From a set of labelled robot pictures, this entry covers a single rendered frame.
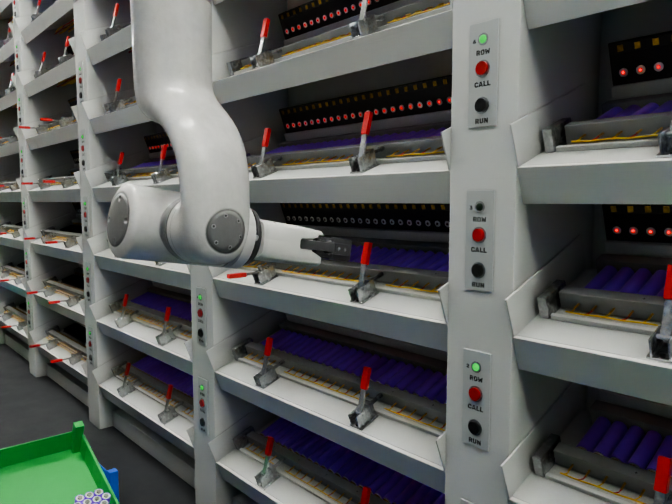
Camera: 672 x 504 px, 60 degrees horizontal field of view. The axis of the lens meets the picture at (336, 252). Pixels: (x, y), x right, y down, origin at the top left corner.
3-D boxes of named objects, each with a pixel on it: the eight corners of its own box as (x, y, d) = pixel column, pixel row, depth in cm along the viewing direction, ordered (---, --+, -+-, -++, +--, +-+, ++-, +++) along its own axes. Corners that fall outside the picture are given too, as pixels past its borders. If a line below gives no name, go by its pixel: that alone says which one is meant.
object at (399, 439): (452, 497, 79) (429, 413, 74) (220, 389, 124) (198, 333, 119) (528, 411, 90) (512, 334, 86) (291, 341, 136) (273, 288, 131)
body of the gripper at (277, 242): (212, 261, 78) (279, 268, 86) (254, 268, 70) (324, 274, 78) (218, 206, 78) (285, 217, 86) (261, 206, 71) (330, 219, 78)
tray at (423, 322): (454, 354, 77) (439, 290, 74) (219, 297, 122) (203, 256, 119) (531, 286, 89) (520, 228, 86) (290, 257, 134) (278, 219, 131)
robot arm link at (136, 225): (247, 200, 69) (208, 200, 76) (140, 180, 60) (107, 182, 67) (238, 270, 69) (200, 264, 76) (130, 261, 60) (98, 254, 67)
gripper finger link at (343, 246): (311, 257, 81) (346, 261, 85) (326, 258, 79) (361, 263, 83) (314, 234, 81) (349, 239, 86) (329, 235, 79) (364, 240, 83)
